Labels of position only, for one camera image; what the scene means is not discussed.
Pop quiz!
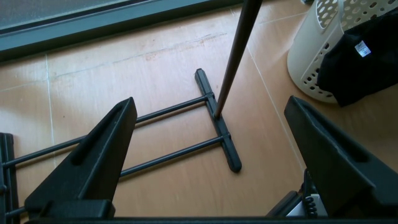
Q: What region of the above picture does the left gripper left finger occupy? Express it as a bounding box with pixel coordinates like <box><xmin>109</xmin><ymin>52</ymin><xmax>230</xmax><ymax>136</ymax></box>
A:
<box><xmin>24</xmin><ymin>96</ymin><xmax>138</xmax><ymax>218</ymax></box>

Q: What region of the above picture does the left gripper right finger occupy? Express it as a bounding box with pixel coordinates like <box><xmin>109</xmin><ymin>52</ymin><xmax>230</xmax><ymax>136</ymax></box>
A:
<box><xmin>284</xmin><ymin>95</ymin><xmax>398</xmax><ymax>217</ymax></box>

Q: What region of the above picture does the black garment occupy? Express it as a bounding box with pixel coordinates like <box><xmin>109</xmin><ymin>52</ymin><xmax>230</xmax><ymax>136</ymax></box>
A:
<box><xmin>317</xmin><ymin>9</ymin><xmax>398</xmax><ymax>108</ymax></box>

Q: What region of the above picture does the white laundry basket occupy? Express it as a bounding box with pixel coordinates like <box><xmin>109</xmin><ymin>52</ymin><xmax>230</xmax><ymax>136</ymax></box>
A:
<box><xmin>286</xmin><ymin>0</ymin><xmax>398</xmax><ymax>105</ymax></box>

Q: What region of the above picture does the black clothes rack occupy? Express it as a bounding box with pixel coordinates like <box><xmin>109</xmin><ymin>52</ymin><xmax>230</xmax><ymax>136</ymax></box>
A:
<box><xmin>0</xmin><ymin>0</ymin><xmax>264</xmax><ymax>224</ymax></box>

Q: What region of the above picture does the window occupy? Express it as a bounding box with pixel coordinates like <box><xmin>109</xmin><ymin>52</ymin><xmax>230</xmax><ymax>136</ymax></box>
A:
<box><xmin>0</xmin><ymin>0</ymin><xmax>244</xmax><ymax>62</ymax></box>

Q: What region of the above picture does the black coiled cable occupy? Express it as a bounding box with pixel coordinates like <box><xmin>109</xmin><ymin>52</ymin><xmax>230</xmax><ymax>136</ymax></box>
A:
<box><xmin>302</xmin><ymin>169</ymin><xmax>319</xmax><ymax>218</ymax></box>

